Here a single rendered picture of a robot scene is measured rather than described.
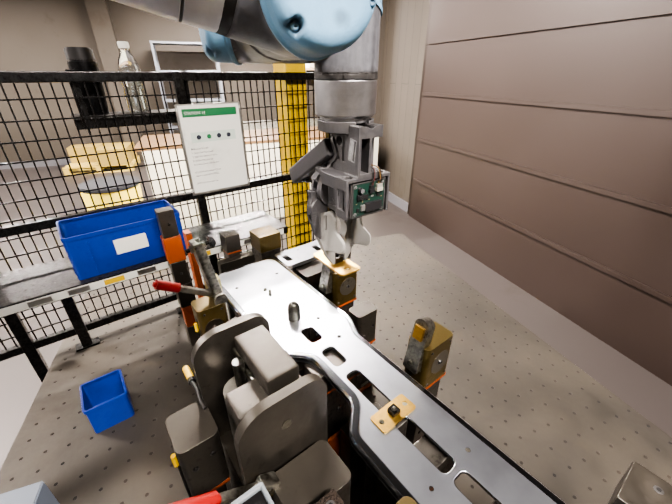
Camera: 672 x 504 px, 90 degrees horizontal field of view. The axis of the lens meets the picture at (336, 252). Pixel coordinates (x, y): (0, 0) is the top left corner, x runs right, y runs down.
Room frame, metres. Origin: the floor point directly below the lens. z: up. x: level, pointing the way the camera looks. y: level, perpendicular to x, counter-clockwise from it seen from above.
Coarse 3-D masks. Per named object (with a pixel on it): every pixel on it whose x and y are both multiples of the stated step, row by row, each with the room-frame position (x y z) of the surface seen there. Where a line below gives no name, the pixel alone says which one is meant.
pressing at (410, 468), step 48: (240, 288) 0.79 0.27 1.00; (288, 288) 0.79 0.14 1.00; (288, 336) 0.60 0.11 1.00; (336, 336) 0.60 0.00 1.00; (336, 384) 0.46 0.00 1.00; (384, 384) 0.46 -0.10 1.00; (432, 432) 0.36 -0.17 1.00; (384, 480) 0.28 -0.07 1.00; (432, 480) 0.28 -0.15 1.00; (480, 480) 0.28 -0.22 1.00; (528, 480) 0.28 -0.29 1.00
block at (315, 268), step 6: (312, 264) 0.97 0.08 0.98; (318, 264) 0.97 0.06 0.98; (300, 270) 0.93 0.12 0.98; (306, 270) 0.93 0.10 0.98; (312, 270) 0.93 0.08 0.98; (318, 270) 0.93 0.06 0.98; (300, 276) 0.91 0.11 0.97; (306, 276) 0.89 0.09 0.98; (312, 276) 0.90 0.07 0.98; (318, 276) 0.91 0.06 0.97; (312, 282) 0.90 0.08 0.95; (318, 282) 0.91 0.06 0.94; (318, 288) 0.91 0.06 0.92; (318, 318) 0.91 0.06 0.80; (312, 330) 0.89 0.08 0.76; (312, 336) 0.89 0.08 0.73; (318, 336) 0.91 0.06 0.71; (312, 342) 0.89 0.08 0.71
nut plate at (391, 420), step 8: (392, 400) 0.42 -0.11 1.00; (400, 400) 0.42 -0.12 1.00; (408, 400) 0.42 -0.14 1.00; (384, 408) 0.40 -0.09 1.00; (400, 408) 0.40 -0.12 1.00; (408, 408) 0.40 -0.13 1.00; (376, 416) 0.39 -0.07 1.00; (384, 416) 0.39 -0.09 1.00; (392, 416) 0.39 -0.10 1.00; (400, 416) 0.39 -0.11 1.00; (376, 424) 0.37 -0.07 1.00; (384, 424) 0.37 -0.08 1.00; (392, 424) 0.37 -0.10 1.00; (384, 432) 0.36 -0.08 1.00
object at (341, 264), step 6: (318, 252) 0.50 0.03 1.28; (318, 258) 0.48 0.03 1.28; (324, 258) 0.47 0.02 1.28; (336, 258) 0.46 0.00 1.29; (342, 258) 0.46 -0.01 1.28; (330, 264) 0.46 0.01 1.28; (336, 264) 0.46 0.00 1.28; (342, 264) 0.46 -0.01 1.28; (348, 264) 0.45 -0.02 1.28; (354, 264) 0.45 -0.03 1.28; (336, 270) 0.44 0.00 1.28; (342, 270) 0.44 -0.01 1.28; (348, 270) 0.44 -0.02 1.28; (354, 270) 0.44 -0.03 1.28
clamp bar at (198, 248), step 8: (192, 240) 0.67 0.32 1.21; (208, 240) 0.68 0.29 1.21; (192, 248) 0.65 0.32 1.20; (200, 248) 0.65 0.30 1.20; (200, 256) 0.65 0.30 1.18; (200, 264) 0.65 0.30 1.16; (208, 264) 0.66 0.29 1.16; (208, 272) 0.65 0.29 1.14; (208, 280) 0.65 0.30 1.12; (216, 280) 0.66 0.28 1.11; (208, 288) 0.68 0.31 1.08; (216, 288) 0.66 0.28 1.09
